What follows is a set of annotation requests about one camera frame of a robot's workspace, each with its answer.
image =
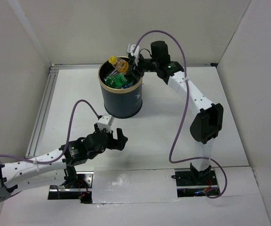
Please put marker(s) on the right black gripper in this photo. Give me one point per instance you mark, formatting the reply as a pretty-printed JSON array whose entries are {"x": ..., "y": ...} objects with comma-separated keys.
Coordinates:
[{"x": 139, "y": 70}]

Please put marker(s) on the green bottle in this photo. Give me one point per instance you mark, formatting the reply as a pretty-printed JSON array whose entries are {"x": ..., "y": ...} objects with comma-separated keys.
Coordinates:
[{"x": 117, "y": 81}]

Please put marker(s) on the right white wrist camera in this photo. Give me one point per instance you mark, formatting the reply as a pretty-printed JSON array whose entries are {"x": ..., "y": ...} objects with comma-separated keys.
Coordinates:
[{"x": 133, "y": 49}]

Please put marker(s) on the clear wide-mouth plastic jar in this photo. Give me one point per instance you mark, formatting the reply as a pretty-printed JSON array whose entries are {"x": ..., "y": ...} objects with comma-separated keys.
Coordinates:
[{"x": 113, "y": 72}]

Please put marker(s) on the small bottle yellow cap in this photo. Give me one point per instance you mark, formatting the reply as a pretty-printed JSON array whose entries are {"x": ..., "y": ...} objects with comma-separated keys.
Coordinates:
[{"x": 119, "y": 64}]

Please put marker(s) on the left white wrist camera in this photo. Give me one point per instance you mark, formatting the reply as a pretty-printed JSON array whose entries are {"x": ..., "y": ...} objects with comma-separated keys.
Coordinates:
[{"x": 105, "y": 122}]

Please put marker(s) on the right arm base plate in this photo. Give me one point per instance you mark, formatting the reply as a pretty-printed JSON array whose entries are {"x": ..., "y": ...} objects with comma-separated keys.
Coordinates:
[{"x": 187, "y": 187}]

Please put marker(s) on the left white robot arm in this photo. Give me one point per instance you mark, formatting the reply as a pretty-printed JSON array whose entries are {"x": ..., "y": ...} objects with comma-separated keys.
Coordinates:
[{"x": 57, "y": 168}]

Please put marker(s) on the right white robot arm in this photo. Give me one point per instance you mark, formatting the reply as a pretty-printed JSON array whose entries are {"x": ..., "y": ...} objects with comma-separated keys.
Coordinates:
[{"x": 208, "y": 116}]

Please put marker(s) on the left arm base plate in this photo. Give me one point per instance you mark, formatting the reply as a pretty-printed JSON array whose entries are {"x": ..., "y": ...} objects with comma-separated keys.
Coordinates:
[{"x": 80, "y": 190}]

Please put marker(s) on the dark blue cylindrical bin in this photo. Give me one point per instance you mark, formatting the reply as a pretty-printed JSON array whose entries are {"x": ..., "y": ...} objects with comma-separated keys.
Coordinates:
[{"x": 120, "y": 103}]

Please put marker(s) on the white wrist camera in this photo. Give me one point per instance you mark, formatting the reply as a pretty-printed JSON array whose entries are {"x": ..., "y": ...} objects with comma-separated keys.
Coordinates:
[
  {"x": 133, "y": 49},
  {"x": 105, "y": 122}
]

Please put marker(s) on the clear bottle blue label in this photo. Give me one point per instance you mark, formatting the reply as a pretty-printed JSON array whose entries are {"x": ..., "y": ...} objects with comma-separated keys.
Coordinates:
[{"x": 128, "y": 85}]

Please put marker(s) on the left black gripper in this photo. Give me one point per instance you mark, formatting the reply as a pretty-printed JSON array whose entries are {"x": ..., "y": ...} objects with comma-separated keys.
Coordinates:
[{"x": 118, "y": 143}]

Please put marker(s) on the silver tape sheet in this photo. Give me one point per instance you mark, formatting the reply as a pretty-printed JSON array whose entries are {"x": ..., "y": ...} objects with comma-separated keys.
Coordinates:
[{"x": 133, "y": 186}]

